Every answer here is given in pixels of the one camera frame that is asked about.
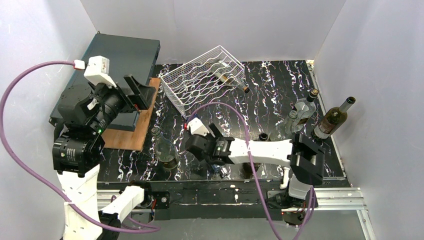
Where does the brown wooden board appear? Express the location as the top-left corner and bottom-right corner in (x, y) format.
(102, 78), (161, 151)

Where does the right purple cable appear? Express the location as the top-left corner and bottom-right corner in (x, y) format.
(187, 101), (319, 240)

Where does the clear bottle in rack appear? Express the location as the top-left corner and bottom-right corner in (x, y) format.
(210, 60), (250, 94)

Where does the white wire wine rack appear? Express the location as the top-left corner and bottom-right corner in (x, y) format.
(160, 45), (249, 119)

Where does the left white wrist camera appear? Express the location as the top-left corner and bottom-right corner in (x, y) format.
(73, 55), (117, 89)

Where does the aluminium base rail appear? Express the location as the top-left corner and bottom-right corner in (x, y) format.
(96, 187), (377, 240)

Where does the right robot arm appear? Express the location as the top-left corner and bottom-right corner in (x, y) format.
(185, 133), (325, 210)

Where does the clear square liquor bottle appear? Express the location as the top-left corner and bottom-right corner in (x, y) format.
(293, 88), (319, 132)

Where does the olive wine bottle far right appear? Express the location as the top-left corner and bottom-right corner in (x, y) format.
(311, 96), (356, 140)

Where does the dark green wine bottle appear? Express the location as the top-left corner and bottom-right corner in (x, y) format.
(242, 132), (270, 179)

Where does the clear round bottle front left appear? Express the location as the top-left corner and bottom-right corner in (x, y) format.
(151, 126), (180, 170)

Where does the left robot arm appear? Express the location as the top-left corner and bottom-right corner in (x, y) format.
(52, 75), (157, 240)

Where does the clear short bottle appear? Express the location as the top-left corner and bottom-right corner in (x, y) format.
(276, 110), (298, 134)

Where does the blue glass bottle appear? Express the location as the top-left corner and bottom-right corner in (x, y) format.
(211, 164), (230, 178)

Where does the dark grey flat box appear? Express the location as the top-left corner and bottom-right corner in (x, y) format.
(48, 32), (162, 132)

